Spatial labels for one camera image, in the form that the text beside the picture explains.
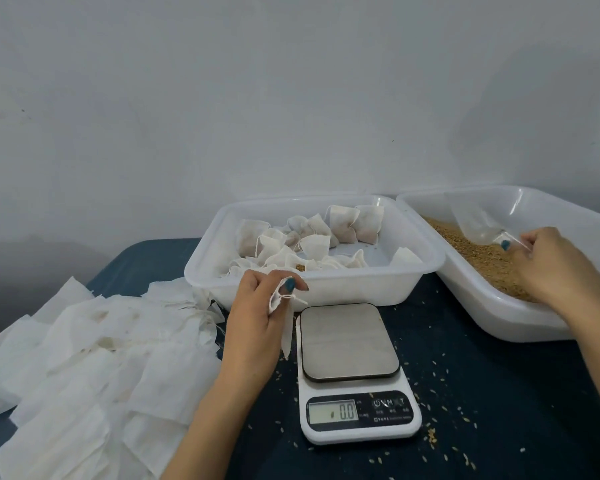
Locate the person's left hand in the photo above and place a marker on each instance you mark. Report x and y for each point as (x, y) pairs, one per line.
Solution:
(252, 334)

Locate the person's right hand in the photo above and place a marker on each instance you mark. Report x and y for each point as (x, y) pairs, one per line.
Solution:
(560, 274)

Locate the person's right thumb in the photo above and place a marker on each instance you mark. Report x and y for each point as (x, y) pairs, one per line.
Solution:
(511, 248)

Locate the person's left thumb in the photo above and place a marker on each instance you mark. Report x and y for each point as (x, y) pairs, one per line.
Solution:
(287, 294)

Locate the white filter bag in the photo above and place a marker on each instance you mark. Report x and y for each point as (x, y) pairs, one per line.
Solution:
(286, 334)

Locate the clear plastic scoop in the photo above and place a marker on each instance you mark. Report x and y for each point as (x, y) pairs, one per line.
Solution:
(472, 222)

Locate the person's left forearm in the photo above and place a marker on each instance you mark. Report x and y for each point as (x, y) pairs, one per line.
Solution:
(212, 429)

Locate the brown grain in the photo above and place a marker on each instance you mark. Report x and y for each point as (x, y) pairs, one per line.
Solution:
(485, 259)

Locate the white plastic tray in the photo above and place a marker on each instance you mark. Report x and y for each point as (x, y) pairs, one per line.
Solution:
(510, 314)
(330, 289)

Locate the heap of filled tied sachets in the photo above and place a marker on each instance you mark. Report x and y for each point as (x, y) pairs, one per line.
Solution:
(310, 239)

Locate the white digital kitchen scale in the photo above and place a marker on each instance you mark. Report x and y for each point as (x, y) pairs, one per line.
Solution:
(350, 374)

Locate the dark blue table cloth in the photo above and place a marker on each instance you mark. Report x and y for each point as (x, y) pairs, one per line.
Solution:
(505, 394)

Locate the scattered loose grain kernels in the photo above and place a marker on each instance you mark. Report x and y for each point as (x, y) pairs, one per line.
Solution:
(435, 409)

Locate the pile of flat white pouches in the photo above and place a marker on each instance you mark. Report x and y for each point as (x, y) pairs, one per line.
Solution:
(95, 374)

